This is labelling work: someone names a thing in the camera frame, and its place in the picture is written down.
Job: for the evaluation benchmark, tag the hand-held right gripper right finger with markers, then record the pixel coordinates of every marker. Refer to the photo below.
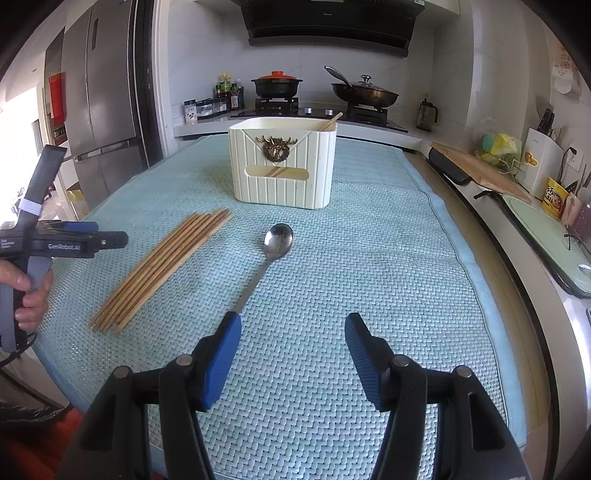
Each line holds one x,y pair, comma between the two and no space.
364,355

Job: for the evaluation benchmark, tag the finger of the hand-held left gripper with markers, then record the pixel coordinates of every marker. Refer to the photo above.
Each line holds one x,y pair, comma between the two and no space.
81,226
111,241

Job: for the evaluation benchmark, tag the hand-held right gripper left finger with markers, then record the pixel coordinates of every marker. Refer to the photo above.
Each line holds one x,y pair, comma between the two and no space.
221,360

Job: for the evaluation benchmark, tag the bundle of wooden chopsticks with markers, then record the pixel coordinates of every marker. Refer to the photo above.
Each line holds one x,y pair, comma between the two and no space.
161,263

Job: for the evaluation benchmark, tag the metal spoon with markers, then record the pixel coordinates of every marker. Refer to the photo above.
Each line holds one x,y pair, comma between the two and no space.
279,240

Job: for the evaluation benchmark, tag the cream ribbed utensil holder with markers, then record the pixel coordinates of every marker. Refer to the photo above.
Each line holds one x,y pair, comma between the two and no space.
314,152

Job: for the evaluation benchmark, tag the person's left hand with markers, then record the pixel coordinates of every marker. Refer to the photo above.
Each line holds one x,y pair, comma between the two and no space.
34,304

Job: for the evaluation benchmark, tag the light blue woven mat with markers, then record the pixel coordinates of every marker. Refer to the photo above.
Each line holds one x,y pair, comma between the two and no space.
369,230

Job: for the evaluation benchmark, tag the grey steel refrigerator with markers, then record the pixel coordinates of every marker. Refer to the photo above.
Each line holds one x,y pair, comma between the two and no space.
106,92

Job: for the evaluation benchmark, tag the dark sauce bottle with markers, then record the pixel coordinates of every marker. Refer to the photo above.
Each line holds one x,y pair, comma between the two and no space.
235,97

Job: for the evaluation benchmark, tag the pale green tray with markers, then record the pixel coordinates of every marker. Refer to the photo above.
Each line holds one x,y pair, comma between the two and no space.
535,230

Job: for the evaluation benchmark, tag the wooden cutting board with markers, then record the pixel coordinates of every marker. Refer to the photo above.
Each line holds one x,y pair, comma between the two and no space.
485,170

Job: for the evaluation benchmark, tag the black clay pot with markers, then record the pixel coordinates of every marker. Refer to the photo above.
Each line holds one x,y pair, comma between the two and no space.
277,88

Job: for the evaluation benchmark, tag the orange pot lid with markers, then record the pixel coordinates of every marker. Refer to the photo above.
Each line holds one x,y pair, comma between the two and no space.
277,76

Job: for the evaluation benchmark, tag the wooden chopstick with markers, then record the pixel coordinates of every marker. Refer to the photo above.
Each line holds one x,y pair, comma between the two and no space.
333,120

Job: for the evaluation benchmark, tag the black gas stove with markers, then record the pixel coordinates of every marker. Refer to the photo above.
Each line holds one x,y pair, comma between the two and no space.
314,110

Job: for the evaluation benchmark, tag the yellow noodle cup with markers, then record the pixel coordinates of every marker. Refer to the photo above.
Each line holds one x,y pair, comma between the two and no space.
554,198

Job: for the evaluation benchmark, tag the dark glass kettle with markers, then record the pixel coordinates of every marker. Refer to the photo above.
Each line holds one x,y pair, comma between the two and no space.
427,115

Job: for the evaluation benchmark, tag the pink container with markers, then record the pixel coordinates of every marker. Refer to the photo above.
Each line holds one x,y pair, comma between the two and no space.
577,214

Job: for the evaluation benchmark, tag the dark frying pan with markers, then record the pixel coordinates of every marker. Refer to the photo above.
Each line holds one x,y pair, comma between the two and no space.
369,98

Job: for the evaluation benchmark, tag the white knife block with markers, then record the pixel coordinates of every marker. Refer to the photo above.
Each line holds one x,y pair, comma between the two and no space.
542,161

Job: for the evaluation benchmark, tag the glass pan lid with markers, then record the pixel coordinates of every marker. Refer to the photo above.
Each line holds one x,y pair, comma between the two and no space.
365,85

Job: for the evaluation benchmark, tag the black range hood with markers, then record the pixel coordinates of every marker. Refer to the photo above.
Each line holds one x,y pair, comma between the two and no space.
323,23

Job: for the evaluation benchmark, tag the red wall sign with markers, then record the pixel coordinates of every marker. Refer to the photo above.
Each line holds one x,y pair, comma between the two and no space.
56,97

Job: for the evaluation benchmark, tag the white wall socket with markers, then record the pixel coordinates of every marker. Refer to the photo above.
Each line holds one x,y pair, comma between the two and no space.
572,157

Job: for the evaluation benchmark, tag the paper wall sticker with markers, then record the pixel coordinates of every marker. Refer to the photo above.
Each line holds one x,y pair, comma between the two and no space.
565,69

